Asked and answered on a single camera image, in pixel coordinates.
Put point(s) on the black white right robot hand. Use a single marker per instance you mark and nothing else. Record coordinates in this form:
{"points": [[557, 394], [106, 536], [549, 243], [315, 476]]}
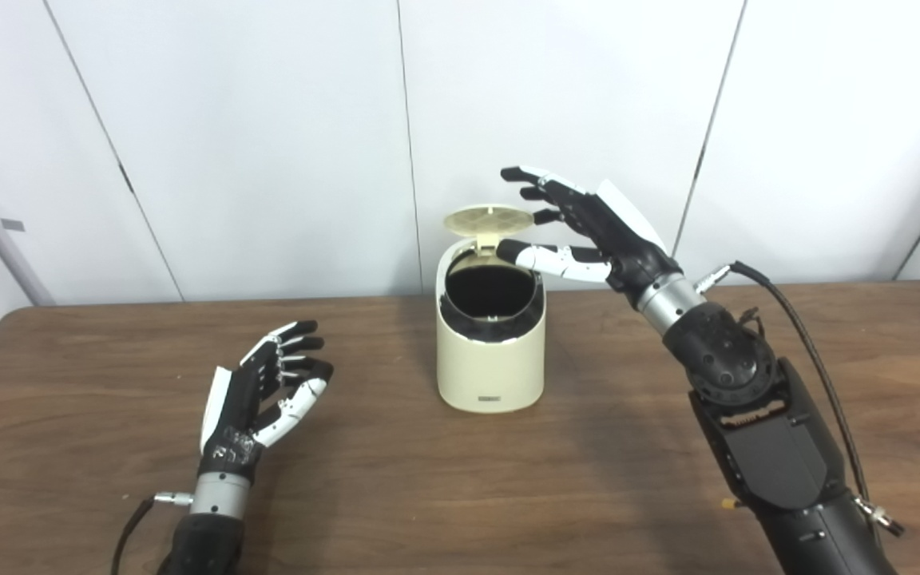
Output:
{"points": [[624, 235]]}

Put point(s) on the cream-colored cylindrical bin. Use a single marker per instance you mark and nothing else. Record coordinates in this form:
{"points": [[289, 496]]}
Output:
{"points": [[492, 371]]}

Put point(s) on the small gray post label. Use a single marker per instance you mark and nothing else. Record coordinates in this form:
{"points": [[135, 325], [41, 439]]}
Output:
{"points": [[13, 224]]}

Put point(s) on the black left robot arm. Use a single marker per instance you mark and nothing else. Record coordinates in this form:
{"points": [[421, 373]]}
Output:
{"points": [[204, 535]]}

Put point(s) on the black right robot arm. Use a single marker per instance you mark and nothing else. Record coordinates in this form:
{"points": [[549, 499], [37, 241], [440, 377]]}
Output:
{"points": [[771, 447]]}

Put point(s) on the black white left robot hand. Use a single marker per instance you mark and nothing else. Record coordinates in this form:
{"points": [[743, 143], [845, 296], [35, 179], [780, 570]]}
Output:
{"points": [[236, 407]]}

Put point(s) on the cream round bin lid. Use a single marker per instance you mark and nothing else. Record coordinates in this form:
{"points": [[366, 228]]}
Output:
{"points": [[488, 220]]}

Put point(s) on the black bin liner bag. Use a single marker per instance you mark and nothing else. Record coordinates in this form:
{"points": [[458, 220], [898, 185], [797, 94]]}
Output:
{"points": [[492, 291]]}

